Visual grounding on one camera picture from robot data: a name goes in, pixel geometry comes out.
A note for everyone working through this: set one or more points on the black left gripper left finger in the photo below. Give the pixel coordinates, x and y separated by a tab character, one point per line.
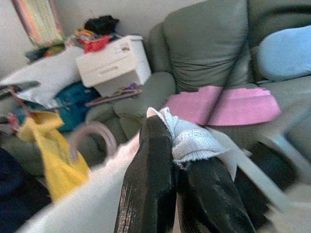
148	182

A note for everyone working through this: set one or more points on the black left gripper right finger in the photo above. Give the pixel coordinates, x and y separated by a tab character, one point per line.
209	199

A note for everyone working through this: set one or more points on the white garment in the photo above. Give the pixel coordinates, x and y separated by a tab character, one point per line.
85	206

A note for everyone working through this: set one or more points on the pink plastic hanger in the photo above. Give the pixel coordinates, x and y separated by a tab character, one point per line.
80	132

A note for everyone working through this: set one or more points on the pink hanger stack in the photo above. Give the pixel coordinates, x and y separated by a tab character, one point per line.
114	95

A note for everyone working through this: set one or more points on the dark red hanger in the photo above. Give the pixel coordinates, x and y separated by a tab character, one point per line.
20	104

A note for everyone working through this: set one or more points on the yellow garment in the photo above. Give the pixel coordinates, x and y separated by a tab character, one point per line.
58	157

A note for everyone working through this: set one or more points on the pink mat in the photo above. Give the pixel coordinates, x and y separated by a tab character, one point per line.
243	109

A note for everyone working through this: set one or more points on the small purple object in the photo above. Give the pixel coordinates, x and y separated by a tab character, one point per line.
132	86

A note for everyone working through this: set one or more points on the teal bag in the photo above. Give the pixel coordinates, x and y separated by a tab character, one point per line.
75	106

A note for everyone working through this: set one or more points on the white plastic box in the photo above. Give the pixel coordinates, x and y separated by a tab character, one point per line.
114	65

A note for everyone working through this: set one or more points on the black shirt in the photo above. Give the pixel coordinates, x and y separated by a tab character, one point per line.
17	194

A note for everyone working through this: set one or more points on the white pillow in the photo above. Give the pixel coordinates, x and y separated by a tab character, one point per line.
48	75

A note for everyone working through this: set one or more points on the red cloth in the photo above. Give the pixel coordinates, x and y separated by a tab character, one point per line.
96	44

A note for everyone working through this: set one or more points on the green leather sofa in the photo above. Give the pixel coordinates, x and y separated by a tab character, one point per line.
206	43

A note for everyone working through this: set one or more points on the black cloth pile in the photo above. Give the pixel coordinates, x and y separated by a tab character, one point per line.
102	24

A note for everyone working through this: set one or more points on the light blue pillow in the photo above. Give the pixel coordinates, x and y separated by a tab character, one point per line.
286	53

